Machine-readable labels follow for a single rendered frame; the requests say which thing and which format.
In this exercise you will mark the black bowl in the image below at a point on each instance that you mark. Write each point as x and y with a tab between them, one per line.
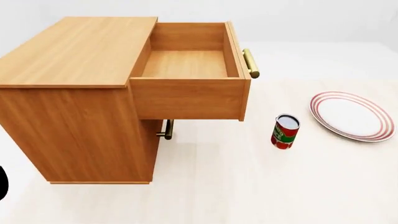
2	183

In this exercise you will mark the wooden cabinet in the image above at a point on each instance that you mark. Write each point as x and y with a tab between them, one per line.
71	98

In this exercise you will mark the red tomato sauce can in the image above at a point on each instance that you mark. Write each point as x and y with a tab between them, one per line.
284	131

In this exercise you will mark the open wooden drawer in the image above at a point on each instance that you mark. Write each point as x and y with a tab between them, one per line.
189	98

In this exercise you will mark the white plate with red rings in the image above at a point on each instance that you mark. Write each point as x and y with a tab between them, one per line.
351	115

